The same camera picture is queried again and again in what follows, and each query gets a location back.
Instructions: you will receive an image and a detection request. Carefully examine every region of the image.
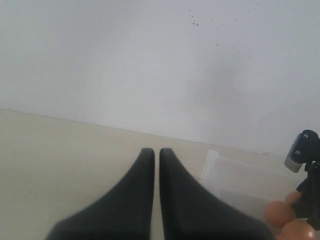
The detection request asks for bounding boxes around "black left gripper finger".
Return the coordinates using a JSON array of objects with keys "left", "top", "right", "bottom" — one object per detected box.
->
[{"left": 46, "top": 148, "right": 155, "bottom": 240}]

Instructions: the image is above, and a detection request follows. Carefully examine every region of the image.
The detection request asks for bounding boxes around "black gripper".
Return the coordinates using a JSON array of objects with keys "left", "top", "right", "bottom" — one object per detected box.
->
[{"left": 290, "top": 161, "right": 320, "bottom": 230}]

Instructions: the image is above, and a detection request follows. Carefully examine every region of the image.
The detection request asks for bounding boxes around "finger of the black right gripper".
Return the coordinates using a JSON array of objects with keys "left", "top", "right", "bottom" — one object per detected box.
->
[{"left": 159, "top": 148, "right": 274, "bottom": 240}]

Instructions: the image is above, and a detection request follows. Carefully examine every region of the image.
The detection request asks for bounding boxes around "brown egg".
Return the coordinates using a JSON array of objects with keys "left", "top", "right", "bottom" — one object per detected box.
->
[
  {"left": 275, "top": 220, "right": 317, "bottom": 240},
  {"left": 264, "top": 201, "right": 296, "bottom": 229},
  {"left": 284, "top": 191, "right": 301, "bottom": 205}
]

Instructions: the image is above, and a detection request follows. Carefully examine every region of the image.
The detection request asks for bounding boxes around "clear plastic bin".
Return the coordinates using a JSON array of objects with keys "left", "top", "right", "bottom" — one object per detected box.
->
[{"left": 200, "top": 149, "right": 307, "bottom": 221}]

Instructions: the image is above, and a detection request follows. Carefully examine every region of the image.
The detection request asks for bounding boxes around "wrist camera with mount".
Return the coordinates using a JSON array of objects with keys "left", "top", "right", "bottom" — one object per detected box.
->
[{"left": 284, "top": 129, "right": 320, "bottom": 173}]

